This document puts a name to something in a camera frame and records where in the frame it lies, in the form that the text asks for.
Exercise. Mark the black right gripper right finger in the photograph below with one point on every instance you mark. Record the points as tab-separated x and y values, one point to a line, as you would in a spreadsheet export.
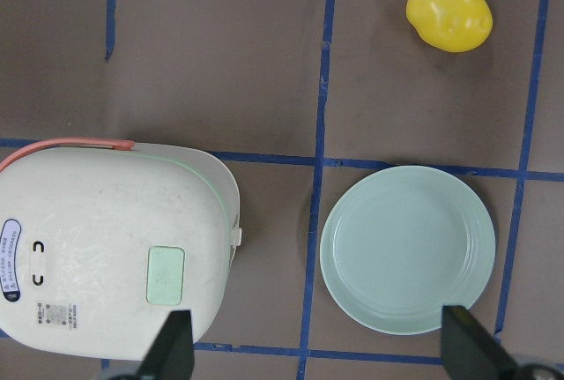
469	351

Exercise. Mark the yellow toy bell pepper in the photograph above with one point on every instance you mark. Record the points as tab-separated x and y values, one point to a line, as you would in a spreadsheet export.
454	26

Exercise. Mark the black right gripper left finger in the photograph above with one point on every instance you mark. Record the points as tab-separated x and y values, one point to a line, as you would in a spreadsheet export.
171	355

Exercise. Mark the green plate near cooker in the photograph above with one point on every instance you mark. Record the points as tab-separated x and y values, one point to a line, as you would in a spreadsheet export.
402	243

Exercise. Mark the white rice cooker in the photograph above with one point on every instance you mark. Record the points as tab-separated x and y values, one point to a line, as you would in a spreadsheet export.
101	239

